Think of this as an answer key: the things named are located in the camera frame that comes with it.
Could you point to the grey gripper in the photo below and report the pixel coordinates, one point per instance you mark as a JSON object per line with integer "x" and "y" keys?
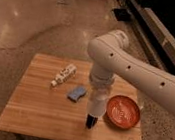
{"x": 98, "y": 83}

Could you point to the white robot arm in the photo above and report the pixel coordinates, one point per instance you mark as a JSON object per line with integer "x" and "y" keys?
{"x": 109, "y": 58}

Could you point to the orange ceramic bowl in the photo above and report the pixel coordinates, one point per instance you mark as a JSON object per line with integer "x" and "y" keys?
{"x": 123, "y": 111}

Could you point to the black eraser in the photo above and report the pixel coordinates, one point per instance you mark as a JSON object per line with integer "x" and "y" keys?
{"x": 90, "y": 121}

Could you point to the blue sponge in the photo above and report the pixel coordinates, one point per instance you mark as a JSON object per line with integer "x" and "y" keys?
{"x": 76, "y": 93}

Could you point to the white plastic bottle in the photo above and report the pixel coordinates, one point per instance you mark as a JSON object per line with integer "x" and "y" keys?
{"x": 63, "y": 75}

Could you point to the wooden table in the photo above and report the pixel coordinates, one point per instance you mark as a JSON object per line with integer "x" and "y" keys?
{"x": 37, "y": 109}

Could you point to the black floor box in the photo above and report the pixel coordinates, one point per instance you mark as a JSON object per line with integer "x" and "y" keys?
{"x": 121, "y": 14}

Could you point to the long wall bench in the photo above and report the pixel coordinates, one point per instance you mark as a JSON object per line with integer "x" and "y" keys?
{"x": 169, "y": 28}

